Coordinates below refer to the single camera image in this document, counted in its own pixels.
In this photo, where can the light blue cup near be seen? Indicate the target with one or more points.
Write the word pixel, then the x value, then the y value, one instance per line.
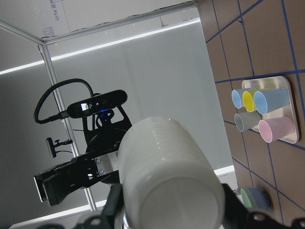
pixel 237 96

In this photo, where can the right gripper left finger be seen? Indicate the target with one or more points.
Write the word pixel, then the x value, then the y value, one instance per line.
pixel 111 216

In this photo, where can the grey plastic cup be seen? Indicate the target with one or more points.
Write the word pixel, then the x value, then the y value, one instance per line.
pixel 247 120

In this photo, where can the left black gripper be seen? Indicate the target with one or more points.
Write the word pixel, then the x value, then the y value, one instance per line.
pixel 99 164

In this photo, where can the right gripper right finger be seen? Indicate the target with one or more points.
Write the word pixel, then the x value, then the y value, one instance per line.
pixel 236 216

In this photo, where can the black webcam on stand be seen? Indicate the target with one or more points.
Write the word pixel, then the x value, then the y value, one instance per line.
pixel 51 146

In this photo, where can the pink plastic cup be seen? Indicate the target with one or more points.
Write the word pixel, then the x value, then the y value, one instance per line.
pixel 275 128

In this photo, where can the yellow plastic cup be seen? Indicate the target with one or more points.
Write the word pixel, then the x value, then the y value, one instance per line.
pixel 248 98

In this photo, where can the green and blue bowls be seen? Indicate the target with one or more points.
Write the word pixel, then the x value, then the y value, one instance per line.
pixel 254 198

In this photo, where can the beige cup tray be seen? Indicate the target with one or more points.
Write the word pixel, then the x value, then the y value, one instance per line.
pixel 289 110

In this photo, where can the blue plastic cup far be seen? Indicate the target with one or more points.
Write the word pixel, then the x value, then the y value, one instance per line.
pixel 267 101

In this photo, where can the white plastic cup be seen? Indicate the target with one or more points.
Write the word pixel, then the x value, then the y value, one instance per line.
pixel 167 181

